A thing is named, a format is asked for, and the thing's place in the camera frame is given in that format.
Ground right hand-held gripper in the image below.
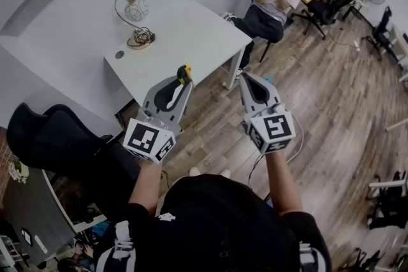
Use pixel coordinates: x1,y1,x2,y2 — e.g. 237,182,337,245
238,73,296,155

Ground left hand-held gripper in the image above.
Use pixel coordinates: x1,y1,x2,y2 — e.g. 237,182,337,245
122,75,194,164

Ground person's left forearm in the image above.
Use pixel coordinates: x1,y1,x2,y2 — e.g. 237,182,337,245
127,154,164,218

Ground person's right forearm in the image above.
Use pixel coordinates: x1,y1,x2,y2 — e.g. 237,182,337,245
263,148,303,217

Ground white table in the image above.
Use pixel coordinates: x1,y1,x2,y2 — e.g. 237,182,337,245
103,0,254,110

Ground person's white shoes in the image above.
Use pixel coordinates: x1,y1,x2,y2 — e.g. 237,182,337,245
187,167,232,178

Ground glass globe table lamp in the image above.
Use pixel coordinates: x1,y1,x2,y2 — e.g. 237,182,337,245
114,0,150,49

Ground large black mesh office chair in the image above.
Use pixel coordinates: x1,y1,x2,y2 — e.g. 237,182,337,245
6,102,142,224

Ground person's black shirt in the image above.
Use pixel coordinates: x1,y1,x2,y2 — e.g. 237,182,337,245
95,173,333,272

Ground white flower bunch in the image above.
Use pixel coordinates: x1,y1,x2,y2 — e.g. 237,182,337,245
8,160,30,185

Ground grey desk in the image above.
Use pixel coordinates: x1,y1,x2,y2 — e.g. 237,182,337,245
0,165,78,268

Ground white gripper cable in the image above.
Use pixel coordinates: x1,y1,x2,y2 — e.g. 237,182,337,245
247,111,305,194

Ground coiled black lamp cable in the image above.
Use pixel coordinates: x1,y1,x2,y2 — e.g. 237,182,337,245
127,27,156,49

